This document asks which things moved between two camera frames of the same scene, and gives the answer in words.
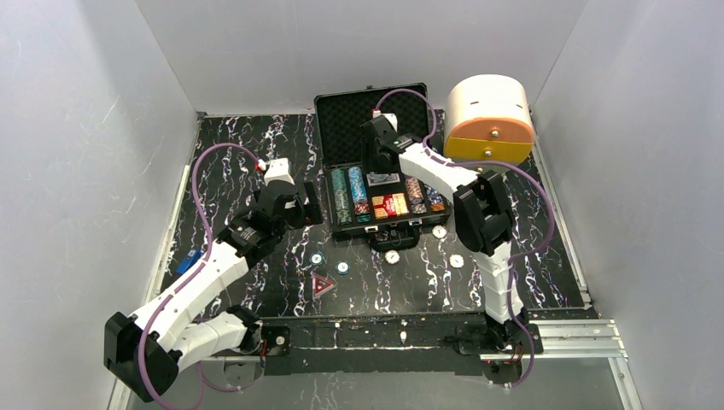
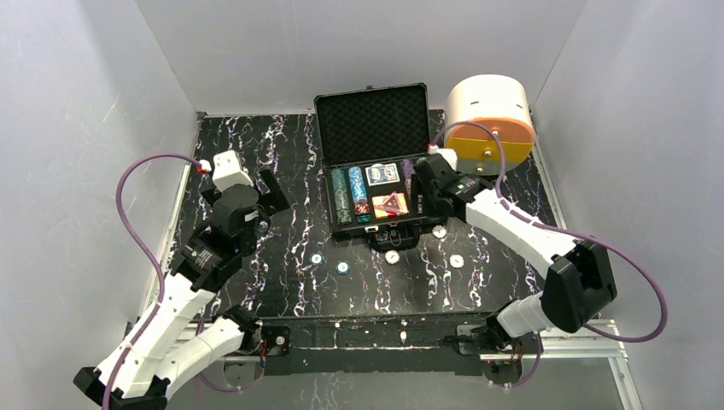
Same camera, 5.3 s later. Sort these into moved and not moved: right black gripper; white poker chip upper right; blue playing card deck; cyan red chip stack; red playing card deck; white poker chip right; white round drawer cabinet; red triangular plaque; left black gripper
Moved: red triangular plaque; right black gripper; left black gripper
Not moved: red playing card deck; white round drawer cabinet; cyan red chip stack; white poker chip right; blue playing card deck; white poker chip upper right
